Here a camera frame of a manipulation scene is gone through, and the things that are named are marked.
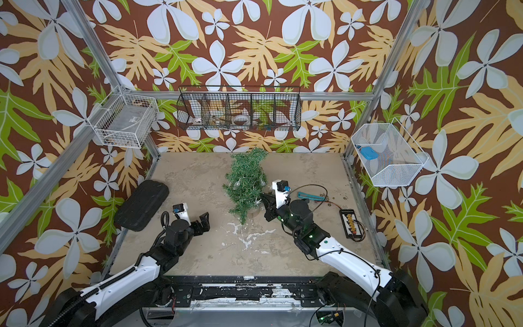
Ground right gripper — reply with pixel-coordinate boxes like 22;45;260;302
260;192;304;238

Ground clear string lights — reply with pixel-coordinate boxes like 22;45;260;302
223;177;268;202

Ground small green christmas tree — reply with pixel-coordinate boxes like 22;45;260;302
223;148;268;225

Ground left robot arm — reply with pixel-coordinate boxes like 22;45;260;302
40;213;211;326

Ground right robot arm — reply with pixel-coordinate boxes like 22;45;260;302
261;192;429;326

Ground teal battery connector tool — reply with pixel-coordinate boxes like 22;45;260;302
298;192;328;202

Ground black oval pad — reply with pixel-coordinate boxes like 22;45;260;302
114;180;170;232

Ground blue object in basket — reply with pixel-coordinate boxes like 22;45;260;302
360;147;379;160

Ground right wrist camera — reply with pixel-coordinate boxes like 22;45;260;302
272;180;291;209

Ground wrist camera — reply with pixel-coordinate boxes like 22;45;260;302
172;203;191;223
272;180;291;209

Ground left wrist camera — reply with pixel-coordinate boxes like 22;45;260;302
172;203;191;223

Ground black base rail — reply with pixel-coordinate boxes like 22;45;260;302
153;276;332;309

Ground black wire basket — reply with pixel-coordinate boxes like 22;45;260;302
175;85;302;131

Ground white wire basket left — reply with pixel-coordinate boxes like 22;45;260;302
91;91;159;149

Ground white wire basket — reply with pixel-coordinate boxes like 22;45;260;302
91;91;159;149
351;119;429;188

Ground white wire basket right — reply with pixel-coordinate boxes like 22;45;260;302
351;119;429;188

